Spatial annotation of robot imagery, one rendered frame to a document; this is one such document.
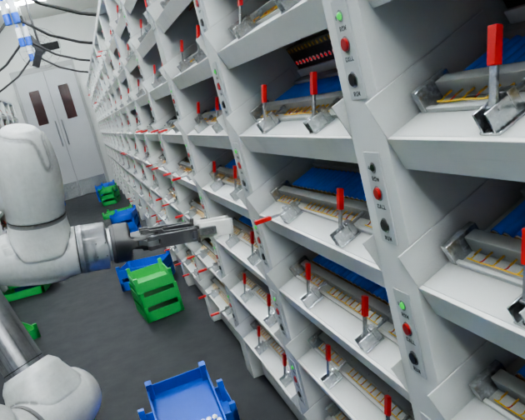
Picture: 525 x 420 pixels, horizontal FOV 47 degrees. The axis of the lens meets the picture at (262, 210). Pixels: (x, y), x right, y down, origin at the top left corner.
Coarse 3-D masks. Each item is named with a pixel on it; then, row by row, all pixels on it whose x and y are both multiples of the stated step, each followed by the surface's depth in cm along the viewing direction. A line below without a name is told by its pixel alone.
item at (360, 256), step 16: (304, 160) 143; (288, 176) 142; (256, 192) 140; (272, 192) 139; (256, 208) 141; (272, 208) 138; (272, 224) 134; (288, 224) 123; (304, 224) 117; (320, 224) 112; (336, 224) 108; (304, 240) 116; (320, 240) 106; (352, 240) 98; (368, 240) 83; (336, 256) 102; (352, 256) 93; (368, 256) 90; (368, 272) 91
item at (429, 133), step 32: (512, 0) 68; (480, 32) 73; (512, 32) 68; (416, 64) 71; (448, 64) 72; (480, 64) 66; (512, 64) 58; (384, 96) 70; (416, 96) 69; (448, 96) 69; (480, 96) 64; (512, 96) 53; (384, 128) 71; (416, 128) 68; (448, 128) 62; (480, 128) 55; (512, 128) 52; (416, 160) 68; (448, 160) 62; (480, 160) 57; (512, 160) 52
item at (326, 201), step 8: (280, 192) 139; (288, 192) 133; (296, 192) 129; (304, 192) 125; (312, 192) 122; (296, 200) 132; (304, 200) 126; (312, 200) 121; (320, 200) 116; (328, 200) 113; (336, 200) 110; (344, 200) 108; (352, 200) 105; (320, 208) 116; (328, 208) 115; (336, 208) 110; (344, 208) 107; (352, 208) 103; (360, 208) 100; (368, 216) 99; (368, 224) 97
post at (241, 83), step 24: (216, 0) 132; (240, 72) 136; (264, 72) 138; (240, 96) 137; (240, 144) 138; (264, 168) 140; (264, 240) 143; (288, 240) 144; (288, 312) 147; (288, 336) 149; (288, 360) 157; (312, 384) 151
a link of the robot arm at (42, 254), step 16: (48, 224) 105; (64, 224) 108; (0, 240) 107; (16, 240) 105; (32, 240) 105; (48, 240) 106; (64, 240) 107; (0, 256) 105; (16, 256) 105; (32, 256) 105; (48, 256) 106; (64, 256) 108; (0, 272) 105; (16, 272) 106; (32, 272) 106; (48, 272) 107; (64, 272) 109; (80, 272) 111
